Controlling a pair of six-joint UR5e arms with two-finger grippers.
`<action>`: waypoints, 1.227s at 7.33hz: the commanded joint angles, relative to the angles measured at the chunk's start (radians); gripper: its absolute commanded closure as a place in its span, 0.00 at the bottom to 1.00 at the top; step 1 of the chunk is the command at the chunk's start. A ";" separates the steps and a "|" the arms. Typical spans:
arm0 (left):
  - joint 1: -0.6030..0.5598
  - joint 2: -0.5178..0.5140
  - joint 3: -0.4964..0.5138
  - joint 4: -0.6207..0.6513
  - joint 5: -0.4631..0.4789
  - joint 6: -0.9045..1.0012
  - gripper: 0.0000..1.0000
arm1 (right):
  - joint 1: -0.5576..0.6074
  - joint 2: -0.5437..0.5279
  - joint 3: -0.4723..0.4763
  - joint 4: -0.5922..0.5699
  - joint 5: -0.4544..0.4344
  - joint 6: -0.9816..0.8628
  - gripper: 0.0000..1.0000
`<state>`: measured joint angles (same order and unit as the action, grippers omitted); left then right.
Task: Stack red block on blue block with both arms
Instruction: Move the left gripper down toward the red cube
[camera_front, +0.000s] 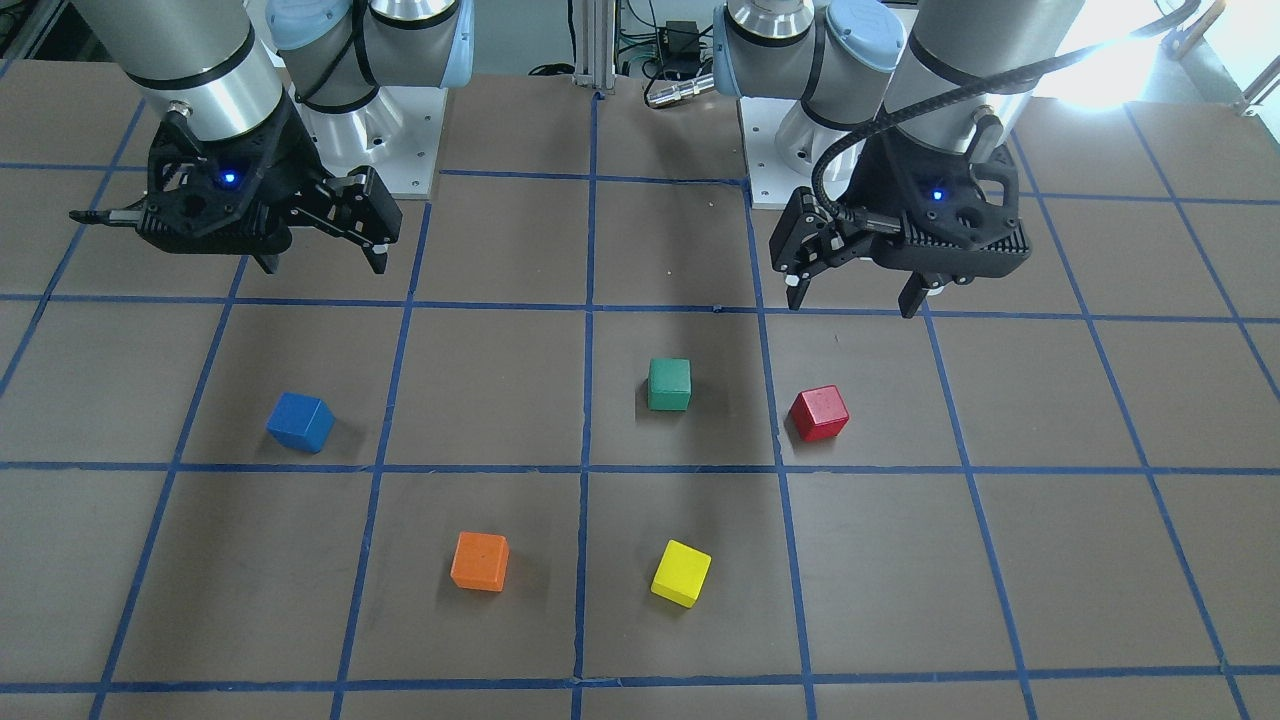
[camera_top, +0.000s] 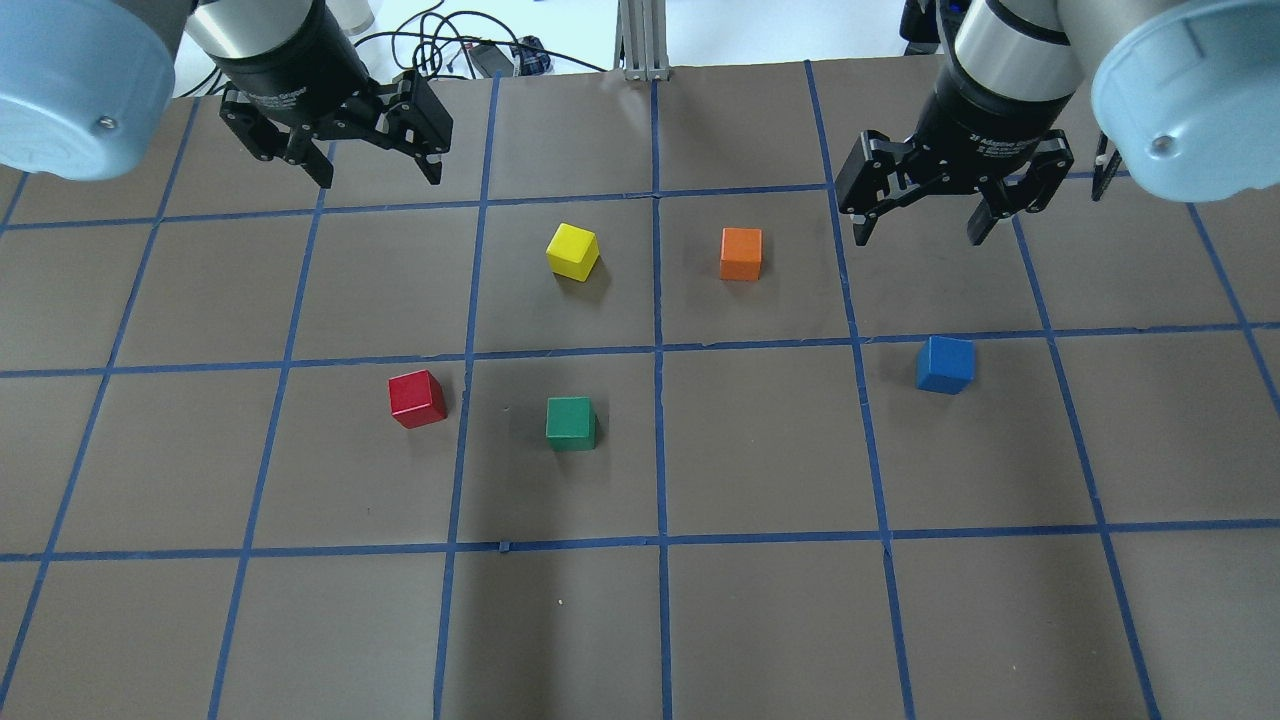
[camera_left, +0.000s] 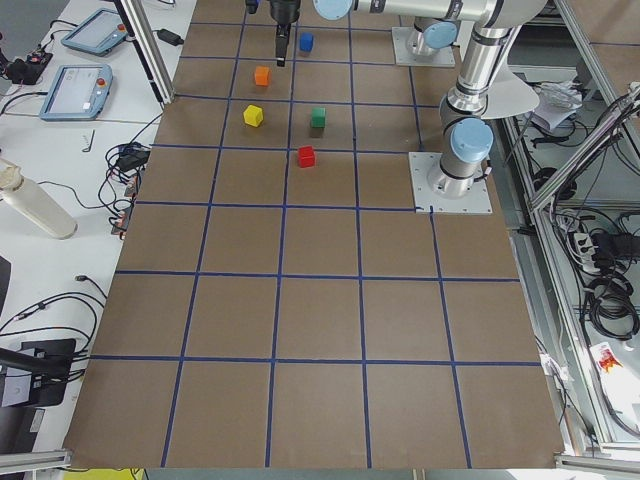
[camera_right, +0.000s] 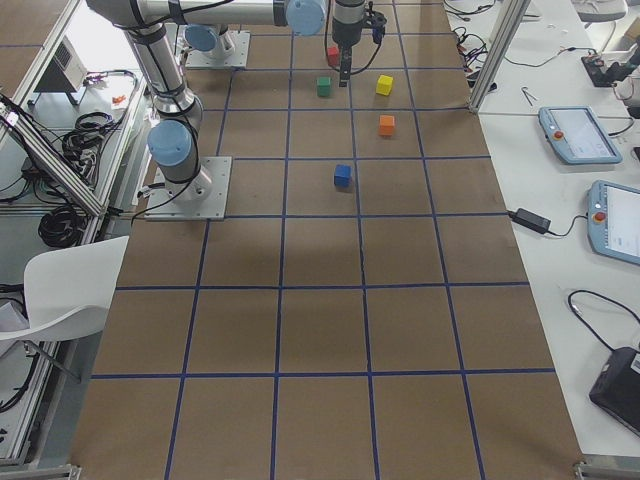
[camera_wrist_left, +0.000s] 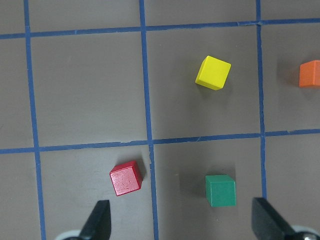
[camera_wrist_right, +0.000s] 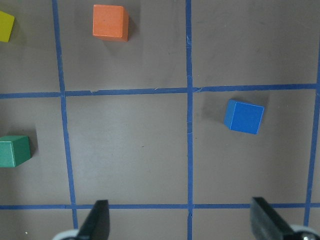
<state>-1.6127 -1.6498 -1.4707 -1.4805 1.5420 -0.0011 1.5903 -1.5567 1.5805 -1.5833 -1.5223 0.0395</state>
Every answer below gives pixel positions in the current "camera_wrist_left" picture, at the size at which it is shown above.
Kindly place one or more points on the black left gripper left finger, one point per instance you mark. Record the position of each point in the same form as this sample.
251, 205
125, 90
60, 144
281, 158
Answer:
98, 224

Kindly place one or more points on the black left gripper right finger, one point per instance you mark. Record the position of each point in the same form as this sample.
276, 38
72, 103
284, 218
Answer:
267, 223

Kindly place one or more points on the red wooden block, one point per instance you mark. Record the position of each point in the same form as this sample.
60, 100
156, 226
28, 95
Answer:
126, 178

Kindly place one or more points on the green wooden block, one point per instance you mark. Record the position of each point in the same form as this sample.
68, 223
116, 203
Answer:
220, 190

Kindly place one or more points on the orange wooden block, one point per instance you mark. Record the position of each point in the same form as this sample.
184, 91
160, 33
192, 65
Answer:
309, 74

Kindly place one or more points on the yellow wooden block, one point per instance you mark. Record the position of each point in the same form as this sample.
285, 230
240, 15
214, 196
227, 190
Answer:
213, 73

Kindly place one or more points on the brown grid table mat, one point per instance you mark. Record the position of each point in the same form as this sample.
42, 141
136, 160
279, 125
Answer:
86, 85

